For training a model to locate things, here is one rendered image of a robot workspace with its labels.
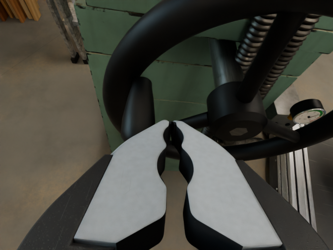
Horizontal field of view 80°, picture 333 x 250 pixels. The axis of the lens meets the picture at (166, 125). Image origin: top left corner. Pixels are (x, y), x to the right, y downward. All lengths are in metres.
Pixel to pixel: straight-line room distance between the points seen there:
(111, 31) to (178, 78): 0.16
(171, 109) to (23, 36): 1.35
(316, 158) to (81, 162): 1.11
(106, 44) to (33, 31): 1.37
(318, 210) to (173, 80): 0.83
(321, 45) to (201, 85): 0.23
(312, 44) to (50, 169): 1.05
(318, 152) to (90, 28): 1.09
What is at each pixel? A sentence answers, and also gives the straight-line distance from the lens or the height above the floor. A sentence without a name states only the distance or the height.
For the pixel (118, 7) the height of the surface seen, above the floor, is 0.80.
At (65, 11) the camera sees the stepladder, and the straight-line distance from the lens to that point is 1.25.
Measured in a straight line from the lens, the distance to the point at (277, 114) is 0.56.
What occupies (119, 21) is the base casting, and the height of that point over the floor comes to 0.78.
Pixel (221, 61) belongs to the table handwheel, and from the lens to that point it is 0.27.
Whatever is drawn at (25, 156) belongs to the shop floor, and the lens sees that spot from 1.17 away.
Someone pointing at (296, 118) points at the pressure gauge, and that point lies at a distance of 0.54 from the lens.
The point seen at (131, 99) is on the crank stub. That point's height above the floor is 0.86.
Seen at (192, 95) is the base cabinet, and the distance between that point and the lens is 0.49.
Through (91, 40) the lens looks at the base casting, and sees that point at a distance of 0.40.
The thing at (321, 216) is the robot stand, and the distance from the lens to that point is 1.08.
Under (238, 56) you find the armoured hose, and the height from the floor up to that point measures 0.83.
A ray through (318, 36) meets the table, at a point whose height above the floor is 0.86.
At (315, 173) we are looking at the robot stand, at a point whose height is 0.21.
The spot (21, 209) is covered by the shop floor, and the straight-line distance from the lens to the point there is 1.10.
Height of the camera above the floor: 0.99
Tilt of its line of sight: 59 degrees down
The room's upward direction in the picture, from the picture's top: 16 degrees clockwise
